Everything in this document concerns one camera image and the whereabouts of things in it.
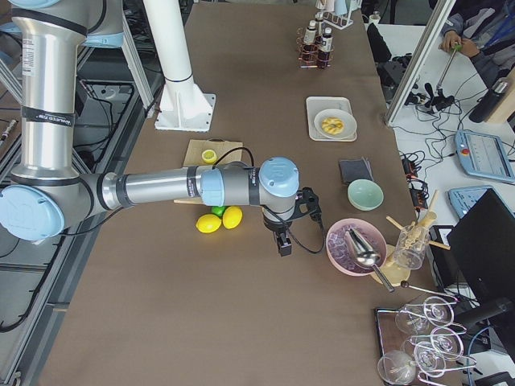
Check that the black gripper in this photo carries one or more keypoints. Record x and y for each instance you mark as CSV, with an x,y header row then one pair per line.
x,y
275,227

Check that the tea bottle carried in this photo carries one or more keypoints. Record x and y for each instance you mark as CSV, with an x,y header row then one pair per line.
x,y
325,48

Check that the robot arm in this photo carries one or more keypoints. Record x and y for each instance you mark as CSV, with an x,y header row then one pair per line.
x,y
47,195

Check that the cream serving tray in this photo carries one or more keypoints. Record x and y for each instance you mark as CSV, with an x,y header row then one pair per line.
x,y
315,104

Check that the wine glass rack tray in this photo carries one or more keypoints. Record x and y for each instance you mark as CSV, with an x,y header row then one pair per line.
x,y
420,342

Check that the tea bottle rear rack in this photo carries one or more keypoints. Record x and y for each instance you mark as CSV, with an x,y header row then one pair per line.
x,y
308,46

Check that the clear ice cubes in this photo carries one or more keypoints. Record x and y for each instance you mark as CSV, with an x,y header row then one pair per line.
x,y
339,255

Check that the yellow lemon far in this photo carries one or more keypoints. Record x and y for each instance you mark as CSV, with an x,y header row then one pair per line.
x,y
232,217

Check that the yellow lemon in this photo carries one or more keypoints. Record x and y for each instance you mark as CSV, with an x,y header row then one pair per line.
x,y
208,223
232,217

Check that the pink bowl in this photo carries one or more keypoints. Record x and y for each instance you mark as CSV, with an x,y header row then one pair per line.
x,y
367,230

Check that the green lime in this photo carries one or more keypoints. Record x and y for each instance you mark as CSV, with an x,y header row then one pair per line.
x,y
218,210

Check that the yellow lemon near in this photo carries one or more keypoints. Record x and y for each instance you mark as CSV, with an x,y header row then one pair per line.
x,y
208,223

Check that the metal ice scoop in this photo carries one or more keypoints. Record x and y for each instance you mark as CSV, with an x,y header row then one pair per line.
x,y
363,253

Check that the mint green bowl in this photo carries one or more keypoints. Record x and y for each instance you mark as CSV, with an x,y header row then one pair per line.
x,y
365,194

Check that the grey folded cloth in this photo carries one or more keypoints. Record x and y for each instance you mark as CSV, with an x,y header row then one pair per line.
x,y
354,169

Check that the wooden cutting board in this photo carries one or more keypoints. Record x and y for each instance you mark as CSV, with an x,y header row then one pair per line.
x,y
193,157

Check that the half lemon slice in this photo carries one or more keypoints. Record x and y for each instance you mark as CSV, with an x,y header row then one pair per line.
x,y
209,156

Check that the wooden glass holder stand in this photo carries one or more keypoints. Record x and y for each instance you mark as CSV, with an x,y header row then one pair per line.
x,y
426,222

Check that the braided donut pastry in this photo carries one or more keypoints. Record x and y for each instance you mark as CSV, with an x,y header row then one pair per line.
x,y
332,125

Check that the clear glass pitcher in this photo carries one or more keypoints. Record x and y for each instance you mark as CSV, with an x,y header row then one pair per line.
x,y
410,249

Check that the white plate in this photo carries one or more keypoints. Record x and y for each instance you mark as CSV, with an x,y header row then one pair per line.
x,y
350,125

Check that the black monitor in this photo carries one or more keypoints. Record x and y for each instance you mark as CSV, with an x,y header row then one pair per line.
x,y
482,244

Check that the teach pendant tablet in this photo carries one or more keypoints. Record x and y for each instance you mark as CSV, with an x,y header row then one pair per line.
x,y
483,155

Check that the black water bottle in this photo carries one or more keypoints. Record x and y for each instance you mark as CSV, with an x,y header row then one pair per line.
x,y
489,101

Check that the pastel cup rack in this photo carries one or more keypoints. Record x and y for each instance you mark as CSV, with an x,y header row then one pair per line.
x,y
338,13

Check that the person at desk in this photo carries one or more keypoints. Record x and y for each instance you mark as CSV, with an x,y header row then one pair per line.
x,y
485,32

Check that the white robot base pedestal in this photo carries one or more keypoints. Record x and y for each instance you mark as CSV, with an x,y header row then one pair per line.
x,y
183,105

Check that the copper wire bottle rack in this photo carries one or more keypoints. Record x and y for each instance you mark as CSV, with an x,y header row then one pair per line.
x,y
313,62

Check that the aluminium frame post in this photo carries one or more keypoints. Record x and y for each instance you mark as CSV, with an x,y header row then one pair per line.
x,y
434,26

